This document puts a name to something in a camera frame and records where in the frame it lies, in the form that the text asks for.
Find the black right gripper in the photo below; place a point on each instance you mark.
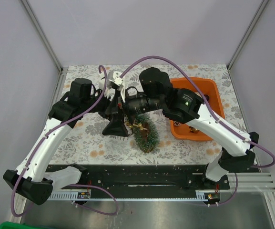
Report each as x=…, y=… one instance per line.
x=116, y=127

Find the gold berry ribbon sprig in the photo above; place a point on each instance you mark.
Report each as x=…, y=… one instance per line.
x=142, y=127

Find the small green christmas tree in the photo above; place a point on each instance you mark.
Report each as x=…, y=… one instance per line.
x=146, y=143

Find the orange plastic bin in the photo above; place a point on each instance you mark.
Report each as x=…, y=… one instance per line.
x=209, y=88

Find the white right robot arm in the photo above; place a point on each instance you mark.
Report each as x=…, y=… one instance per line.
x=183, y=106

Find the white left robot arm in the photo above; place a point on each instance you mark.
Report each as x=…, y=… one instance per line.
x=30, y=178

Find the floral patterned table mat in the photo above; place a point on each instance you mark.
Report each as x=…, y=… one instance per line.
x=85, y=144

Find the green plastic object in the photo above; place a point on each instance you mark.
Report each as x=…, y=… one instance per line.
x=11, y=225

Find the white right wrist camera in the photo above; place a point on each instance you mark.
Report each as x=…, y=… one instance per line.
x=115, y=81

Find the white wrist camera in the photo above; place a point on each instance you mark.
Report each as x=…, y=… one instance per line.
x=101, y=85
x=115, y=81

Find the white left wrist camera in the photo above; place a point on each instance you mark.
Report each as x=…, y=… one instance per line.
x=101, y=85

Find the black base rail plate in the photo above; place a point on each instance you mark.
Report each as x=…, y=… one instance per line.
x=179, y=176

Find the white slotted cable duct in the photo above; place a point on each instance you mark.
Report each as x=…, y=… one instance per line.
x=97, y=195

